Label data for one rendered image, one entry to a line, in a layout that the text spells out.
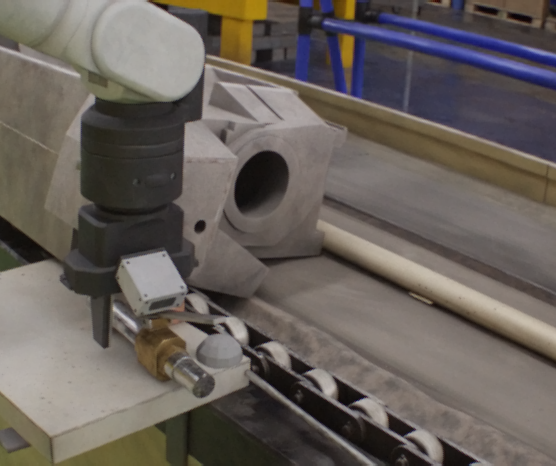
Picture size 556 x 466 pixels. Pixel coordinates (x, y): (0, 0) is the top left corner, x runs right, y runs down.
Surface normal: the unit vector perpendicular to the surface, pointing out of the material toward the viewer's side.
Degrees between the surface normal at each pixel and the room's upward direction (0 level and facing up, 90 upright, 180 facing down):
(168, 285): 30
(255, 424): 0
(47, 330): 0
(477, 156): 90
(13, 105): 80
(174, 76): 90
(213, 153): 38
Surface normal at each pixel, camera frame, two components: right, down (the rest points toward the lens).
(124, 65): 0.66, 0.31
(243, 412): 0.07, -0.93
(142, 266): 0.36, -0.64
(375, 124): -0.77, 0.21
